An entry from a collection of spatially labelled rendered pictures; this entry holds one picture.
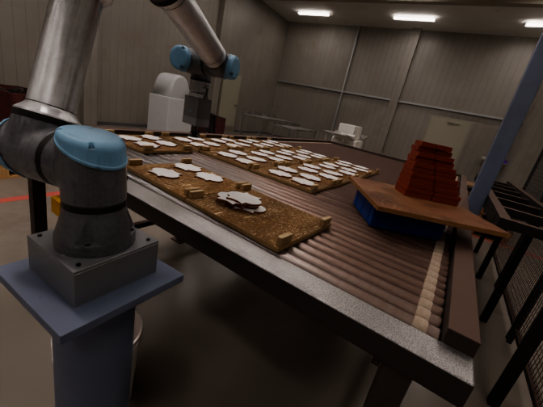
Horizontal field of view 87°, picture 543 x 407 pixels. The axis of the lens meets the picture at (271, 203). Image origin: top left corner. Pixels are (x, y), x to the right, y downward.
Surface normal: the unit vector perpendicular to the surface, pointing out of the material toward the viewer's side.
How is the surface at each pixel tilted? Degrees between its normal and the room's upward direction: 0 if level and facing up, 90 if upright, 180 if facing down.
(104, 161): 87
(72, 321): 0
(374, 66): 90
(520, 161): 90
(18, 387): 0
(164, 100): 90
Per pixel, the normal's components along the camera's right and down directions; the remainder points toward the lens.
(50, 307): 0.20, -0.93
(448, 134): -0.51, 0.18
